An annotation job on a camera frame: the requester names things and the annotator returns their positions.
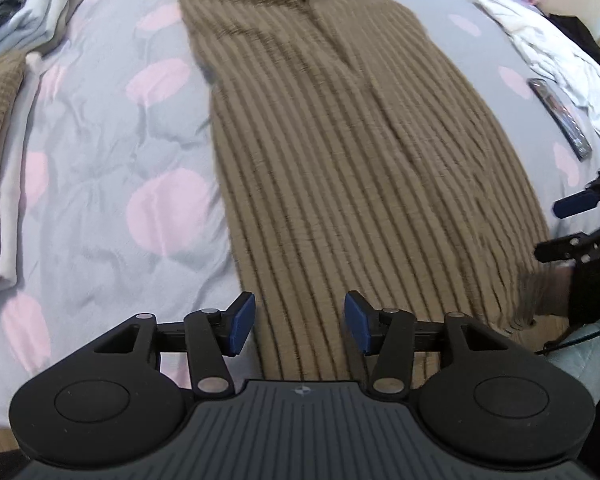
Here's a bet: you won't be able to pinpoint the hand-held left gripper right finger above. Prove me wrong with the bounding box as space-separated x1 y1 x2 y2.
344 290 506 401

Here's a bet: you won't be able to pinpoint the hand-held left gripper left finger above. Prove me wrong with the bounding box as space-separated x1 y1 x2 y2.
96 290 257 401

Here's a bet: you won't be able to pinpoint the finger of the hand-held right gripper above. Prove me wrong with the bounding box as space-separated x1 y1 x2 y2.
552 162 600 220
535 217 600 266

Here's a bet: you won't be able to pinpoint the olive striped shirt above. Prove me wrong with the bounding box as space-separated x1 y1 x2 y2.
179 0 556 386

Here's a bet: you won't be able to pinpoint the stack of folded clothes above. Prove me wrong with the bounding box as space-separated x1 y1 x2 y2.
0 52 48 296

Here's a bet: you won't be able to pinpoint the person's blue jeans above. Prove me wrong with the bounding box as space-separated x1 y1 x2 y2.
545 330 600 411

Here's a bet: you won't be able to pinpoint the remote control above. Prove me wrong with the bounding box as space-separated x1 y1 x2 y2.
526 77 593 161

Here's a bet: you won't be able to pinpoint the black crumpled garment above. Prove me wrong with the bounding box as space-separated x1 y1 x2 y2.
547 12 600 106

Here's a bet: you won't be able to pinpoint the pink dotted duvet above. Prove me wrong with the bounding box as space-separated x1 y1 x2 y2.
0 0 600 428

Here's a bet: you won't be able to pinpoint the pale blue folded garment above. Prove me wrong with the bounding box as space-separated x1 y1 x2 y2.
0 0 88 61

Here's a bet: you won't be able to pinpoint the black cable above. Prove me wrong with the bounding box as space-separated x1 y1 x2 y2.
532 321 600 357

